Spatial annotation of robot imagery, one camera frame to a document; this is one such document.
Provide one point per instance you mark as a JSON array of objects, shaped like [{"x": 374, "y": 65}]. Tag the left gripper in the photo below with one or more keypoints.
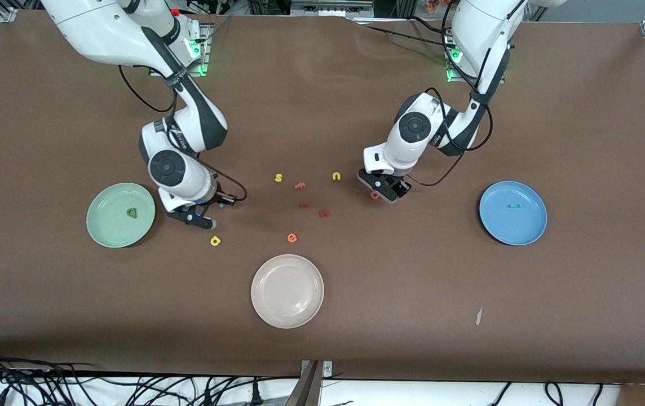
[{"x": 403, "y": 184}]

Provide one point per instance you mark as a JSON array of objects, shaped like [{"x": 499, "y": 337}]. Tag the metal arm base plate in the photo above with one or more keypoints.
[
  {"x": 205, "y": 48},
  {"x": 452, "y": 79}
]

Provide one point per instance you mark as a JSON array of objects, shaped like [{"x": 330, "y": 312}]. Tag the dark red foam letter k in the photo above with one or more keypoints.
[{"x": 324, "y": 213}]

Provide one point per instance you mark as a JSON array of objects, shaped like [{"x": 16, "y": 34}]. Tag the metal corner bracket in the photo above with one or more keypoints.
[{"x": 327, "y": 369}]

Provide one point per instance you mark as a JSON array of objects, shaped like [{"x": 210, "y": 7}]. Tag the yellow foam letter a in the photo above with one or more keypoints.
[{"x": 215, "y": 242}]

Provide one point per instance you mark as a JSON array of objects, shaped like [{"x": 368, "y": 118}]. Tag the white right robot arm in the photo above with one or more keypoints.
[{"x": 187, "y": 118}]

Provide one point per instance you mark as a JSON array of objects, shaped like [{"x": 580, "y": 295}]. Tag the green plate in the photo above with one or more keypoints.
[{"x": 108, "y": 231}]

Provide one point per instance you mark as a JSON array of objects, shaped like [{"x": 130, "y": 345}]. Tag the green foam letter g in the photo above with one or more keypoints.
[{"x": 132, "y": 213}]

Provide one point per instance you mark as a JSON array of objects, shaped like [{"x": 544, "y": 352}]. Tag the blue plate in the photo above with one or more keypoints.
[{"x": 525, "y": 225}]

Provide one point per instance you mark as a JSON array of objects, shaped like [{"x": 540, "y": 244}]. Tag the beige plate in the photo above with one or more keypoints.
[{"x": 287, "y": 291}]

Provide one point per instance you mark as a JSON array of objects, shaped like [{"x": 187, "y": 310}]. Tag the grey metal post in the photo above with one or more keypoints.
[{"x": 306, "y": 392}]

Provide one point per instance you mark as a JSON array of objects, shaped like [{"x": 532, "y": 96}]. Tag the black power plug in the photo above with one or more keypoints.
[{"x": 255, "y": 393}]

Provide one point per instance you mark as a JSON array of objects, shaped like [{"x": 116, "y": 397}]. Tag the white paper scrap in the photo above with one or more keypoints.
[{"x": 478, "y": 317}]

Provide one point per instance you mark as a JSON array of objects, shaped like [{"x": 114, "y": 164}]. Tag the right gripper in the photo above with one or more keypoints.
[{"x": 213, "y": 197}]

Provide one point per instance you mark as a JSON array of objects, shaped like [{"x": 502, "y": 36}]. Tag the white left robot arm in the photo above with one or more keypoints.
[{"x": 412, "y": 127}]

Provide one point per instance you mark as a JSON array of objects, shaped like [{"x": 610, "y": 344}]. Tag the metal frame device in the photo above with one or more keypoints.
[{"x": 331, "y": 8}]

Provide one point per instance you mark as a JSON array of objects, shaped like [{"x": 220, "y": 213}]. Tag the orange decorative object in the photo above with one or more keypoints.
[{"x": 441, "y": 4}]

